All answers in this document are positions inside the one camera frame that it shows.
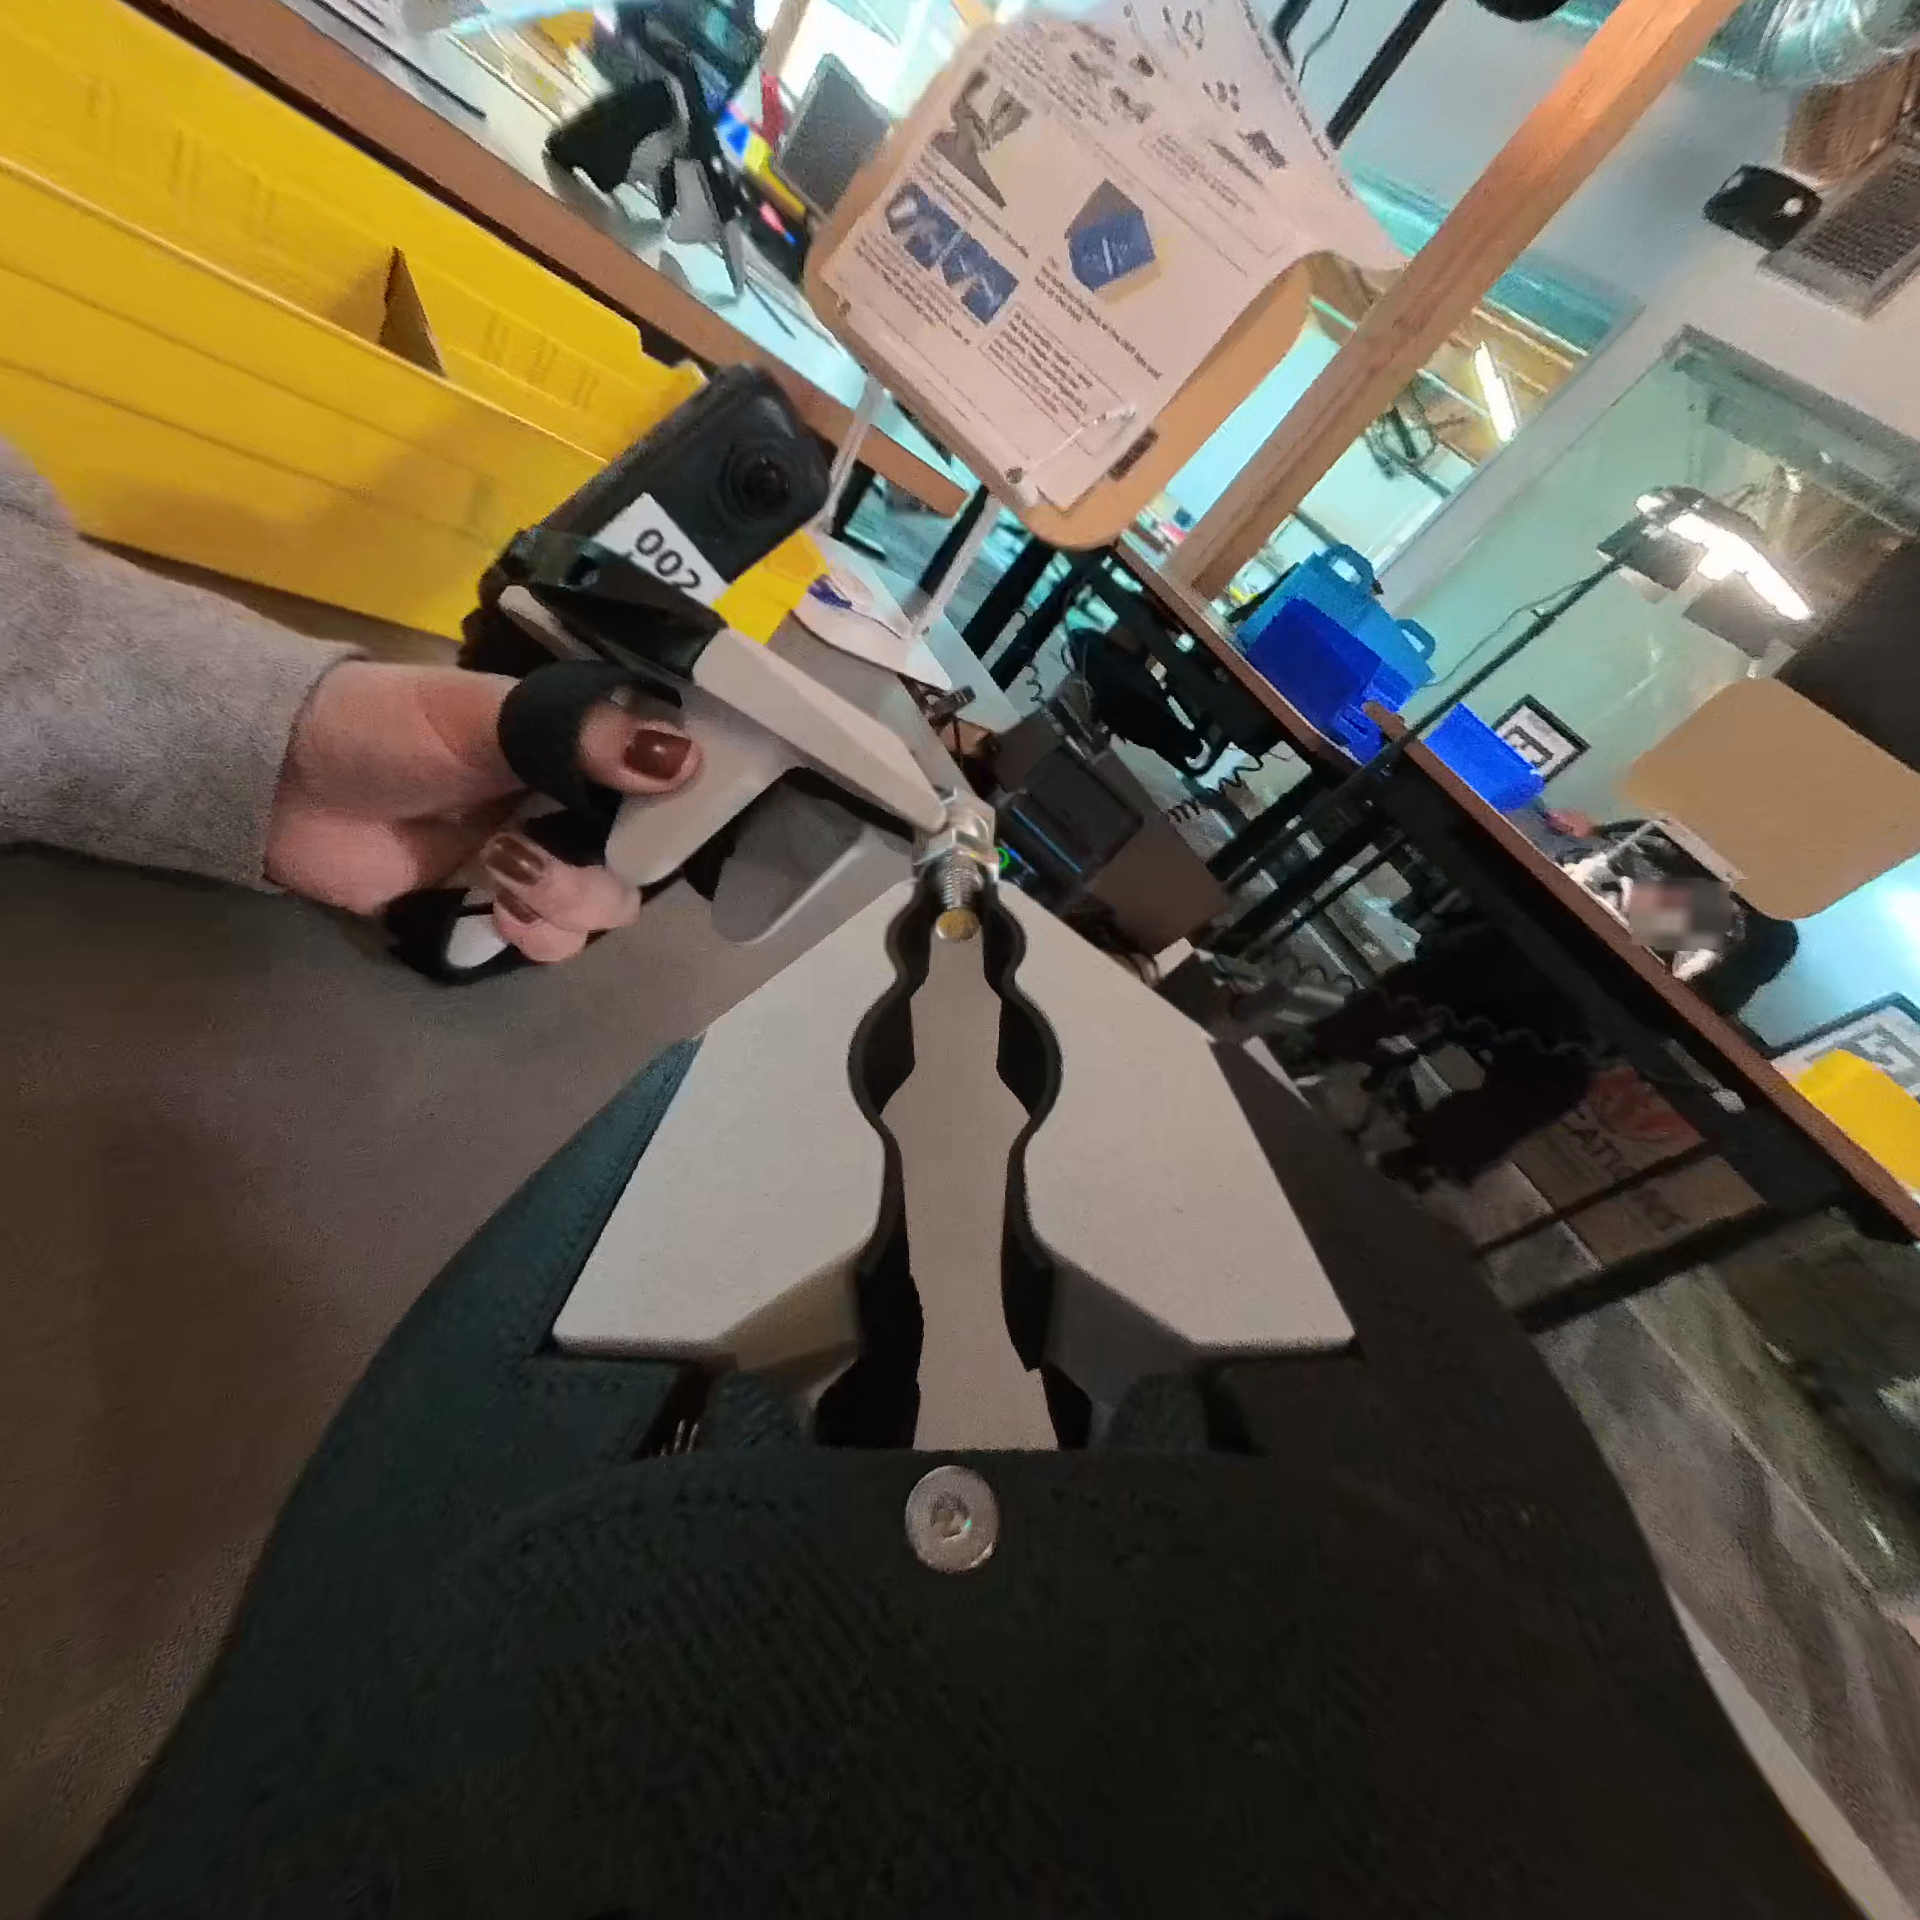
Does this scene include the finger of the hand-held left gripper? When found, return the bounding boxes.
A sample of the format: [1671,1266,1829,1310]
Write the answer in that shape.
[714,824,925,950]
[693,626,964,834]

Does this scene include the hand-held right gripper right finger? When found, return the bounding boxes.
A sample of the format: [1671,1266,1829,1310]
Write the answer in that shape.
[984,881,1359,1450]

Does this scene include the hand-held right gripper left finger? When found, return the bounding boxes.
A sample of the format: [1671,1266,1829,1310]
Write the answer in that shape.
[553,881,926,1450]

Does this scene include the person's left forearm grey sleeve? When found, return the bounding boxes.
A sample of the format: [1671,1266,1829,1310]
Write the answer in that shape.
[0,440,365,895]

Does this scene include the person's left hand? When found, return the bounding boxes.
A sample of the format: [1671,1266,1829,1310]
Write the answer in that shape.
[269,655,706,966]

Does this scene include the clear acrylic sign stand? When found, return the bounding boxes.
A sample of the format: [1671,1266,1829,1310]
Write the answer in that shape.
[818,375,1035,662]

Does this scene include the black power station with display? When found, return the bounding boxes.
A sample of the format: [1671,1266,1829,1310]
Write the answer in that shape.
[988,727,1195,918]

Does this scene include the cardboard divider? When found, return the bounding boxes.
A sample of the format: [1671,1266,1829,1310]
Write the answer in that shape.
[382,245,454,379]

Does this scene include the idle black grey gripper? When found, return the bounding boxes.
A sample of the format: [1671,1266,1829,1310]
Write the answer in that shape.
[543,72,751,294]

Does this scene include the yellow plastic bin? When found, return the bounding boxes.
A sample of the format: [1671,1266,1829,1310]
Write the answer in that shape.
[0,0,706,640]

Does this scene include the large blue plastic bin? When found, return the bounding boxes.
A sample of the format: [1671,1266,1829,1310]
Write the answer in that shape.
[1246,548,1435,752]

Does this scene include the small blue plastic bin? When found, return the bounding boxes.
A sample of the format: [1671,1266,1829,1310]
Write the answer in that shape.
[1419,704,1549,813]

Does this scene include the long wooden table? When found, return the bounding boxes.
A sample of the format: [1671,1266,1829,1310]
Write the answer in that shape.
[1110,538,1920,1247]

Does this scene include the small yellow bin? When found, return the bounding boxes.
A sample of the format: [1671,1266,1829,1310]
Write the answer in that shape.
[1799,1045,1920,1188]

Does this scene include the plain wooden board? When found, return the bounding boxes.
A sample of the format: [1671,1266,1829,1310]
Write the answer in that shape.
[1620,675,1920,918]

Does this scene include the studio lamp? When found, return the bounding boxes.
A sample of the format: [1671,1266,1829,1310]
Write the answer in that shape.
[1597,485,1819,630]

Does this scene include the metal air vent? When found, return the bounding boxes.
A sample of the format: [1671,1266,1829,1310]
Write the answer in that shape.
[1764,145,1920,320]

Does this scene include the wooden post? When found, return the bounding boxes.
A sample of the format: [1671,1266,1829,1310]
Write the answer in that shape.
[1172,0,1750,603]

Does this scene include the black wall speaker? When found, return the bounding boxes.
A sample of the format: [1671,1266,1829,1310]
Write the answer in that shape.
[1703,165,1825,253]

